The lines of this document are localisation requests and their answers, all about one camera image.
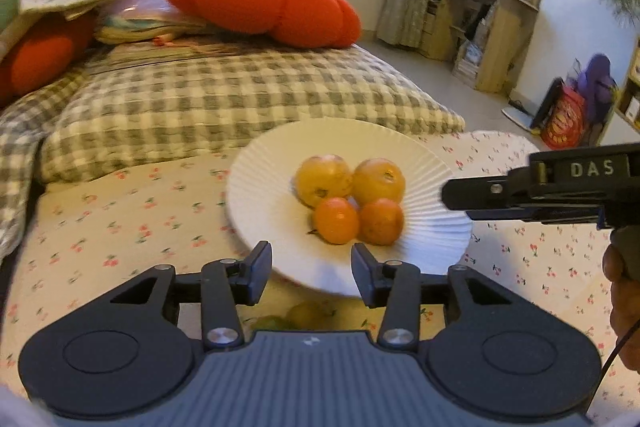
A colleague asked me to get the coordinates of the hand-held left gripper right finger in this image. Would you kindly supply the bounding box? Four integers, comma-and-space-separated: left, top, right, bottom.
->
351, 243, 511, 353

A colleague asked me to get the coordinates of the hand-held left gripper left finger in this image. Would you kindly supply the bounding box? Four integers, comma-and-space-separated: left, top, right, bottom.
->
102, 241, 273, 352

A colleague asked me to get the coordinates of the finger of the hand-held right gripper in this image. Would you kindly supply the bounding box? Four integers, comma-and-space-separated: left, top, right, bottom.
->
441, 174, 510, 212
466, 206, 602, 225

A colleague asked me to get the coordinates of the yellow-brown round fruit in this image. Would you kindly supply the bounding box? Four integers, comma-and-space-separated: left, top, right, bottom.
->
286, 301, 336, 331

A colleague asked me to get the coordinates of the white ribbed plate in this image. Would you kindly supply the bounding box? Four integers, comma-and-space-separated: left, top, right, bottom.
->
226, 117, 473, 299

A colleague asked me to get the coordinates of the person's right hand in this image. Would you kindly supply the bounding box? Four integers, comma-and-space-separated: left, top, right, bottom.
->
602, 246, 640, 374

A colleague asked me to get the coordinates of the small orange tangerine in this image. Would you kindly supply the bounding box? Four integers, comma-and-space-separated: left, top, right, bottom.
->
359, 198, 405, 245
313, 197, 361, 244

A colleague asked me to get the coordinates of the red printed bag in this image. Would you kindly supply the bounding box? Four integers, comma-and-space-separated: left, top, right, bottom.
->
540, 79, 587, 150

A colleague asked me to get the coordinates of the white flat board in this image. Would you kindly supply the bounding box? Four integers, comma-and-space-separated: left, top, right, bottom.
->
502, 104, 544, 136

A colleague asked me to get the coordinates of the black flat board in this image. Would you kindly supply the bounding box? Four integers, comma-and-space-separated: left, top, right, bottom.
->
530, 77, 564, 130

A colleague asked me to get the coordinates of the large yellow round fruit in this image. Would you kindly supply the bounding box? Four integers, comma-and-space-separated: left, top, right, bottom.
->
294, 155, 354, 208
352, 158, 407, 206

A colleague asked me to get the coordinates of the purple bag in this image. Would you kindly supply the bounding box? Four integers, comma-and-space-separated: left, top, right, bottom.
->
575, 54, 619, 148

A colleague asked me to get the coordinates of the wooden side shelf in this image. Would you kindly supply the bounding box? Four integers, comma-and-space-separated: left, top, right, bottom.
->
612, 37, 640, 132

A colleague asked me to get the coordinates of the cherry print bed sheet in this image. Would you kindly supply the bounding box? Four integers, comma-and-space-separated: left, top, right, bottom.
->
0, 129, 640, 410

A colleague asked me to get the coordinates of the wooden bookshelf desk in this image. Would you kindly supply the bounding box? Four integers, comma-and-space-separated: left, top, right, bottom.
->
420, 0, 552, 95

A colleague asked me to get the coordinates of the grey checked pillow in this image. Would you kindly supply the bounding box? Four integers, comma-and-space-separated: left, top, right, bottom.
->
40, 43, 466, 184

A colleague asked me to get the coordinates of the stack of folded cloths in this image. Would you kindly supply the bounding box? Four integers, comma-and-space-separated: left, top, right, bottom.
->
95, 13, 207, 48

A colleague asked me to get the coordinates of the grey checked blanket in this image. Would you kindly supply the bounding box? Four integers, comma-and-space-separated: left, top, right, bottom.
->
0, 67, 96, 260

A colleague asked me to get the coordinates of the red plush cushion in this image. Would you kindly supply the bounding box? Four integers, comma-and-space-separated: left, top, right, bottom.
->
0, 14, 96, 108

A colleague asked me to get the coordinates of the black cable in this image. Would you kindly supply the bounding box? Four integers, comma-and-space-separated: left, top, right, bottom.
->
587, 321, 640, 419

